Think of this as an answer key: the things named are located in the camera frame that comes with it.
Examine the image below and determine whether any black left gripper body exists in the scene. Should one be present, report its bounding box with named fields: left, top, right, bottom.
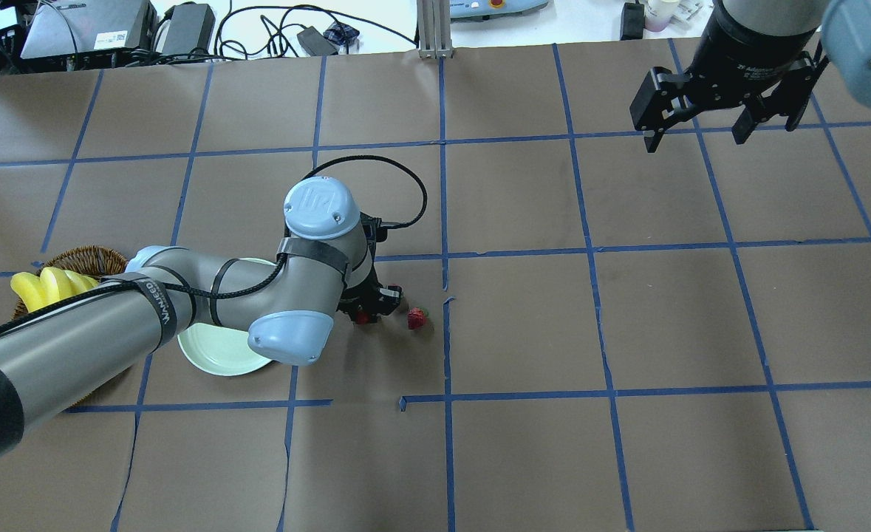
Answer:
left=337, top=214, right=388, bottom=318

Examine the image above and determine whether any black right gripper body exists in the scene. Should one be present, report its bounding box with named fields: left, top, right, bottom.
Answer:
left=684, top=30, right=821, bottom=118

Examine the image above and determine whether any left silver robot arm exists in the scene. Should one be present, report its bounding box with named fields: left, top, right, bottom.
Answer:
left=0, top=176, right=403, bottom=456

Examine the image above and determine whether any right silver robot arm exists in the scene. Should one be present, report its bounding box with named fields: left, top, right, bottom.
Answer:
left=629, top=1, right=871, bottom=154

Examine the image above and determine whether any light green plate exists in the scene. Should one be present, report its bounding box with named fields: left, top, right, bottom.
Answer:
left=177, top=258, right=301, bottom=377

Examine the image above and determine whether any blue teach pendant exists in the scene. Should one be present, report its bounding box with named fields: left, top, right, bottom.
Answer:
left=449, top=0, right=549, bottom=21

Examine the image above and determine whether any small black adapter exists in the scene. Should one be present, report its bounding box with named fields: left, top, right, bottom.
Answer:
left=296, top=26, right=338, bottom=57

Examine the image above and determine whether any brown wicker basket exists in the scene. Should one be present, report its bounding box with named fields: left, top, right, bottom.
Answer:
left=10, top=245, right=138, bottom=411

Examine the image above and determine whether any yellow banana bunch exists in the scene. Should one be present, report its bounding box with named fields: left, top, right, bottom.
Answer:
left=10, top=267, right=98, bottom=313

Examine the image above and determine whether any black power adapter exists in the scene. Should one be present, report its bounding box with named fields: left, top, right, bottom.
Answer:
left=157, top=2, right=215, bottom=56

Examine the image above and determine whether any black computer case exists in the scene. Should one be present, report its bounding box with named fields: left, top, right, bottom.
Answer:
left=20, top=1, right=156, bottom=60

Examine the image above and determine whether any aluminium frame post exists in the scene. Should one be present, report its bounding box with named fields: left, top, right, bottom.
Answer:
left=416, top=0, right=454, bottom=58

